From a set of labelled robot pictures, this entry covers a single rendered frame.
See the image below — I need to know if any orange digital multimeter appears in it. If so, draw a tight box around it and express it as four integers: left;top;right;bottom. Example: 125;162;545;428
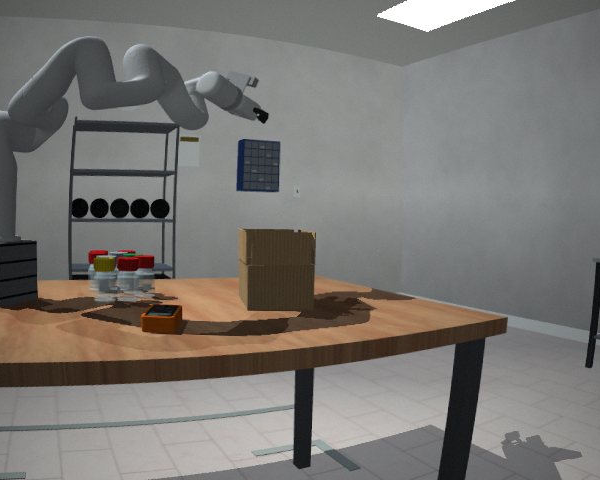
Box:
141;304;182;333

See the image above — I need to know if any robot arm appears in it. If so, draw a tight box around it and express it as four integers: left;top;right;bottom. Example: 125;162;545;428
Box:
0;36;259;242

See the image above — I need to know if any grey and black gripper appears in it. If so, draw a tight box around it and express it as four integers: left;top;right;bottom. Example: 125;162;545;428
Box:
227;94;269;124

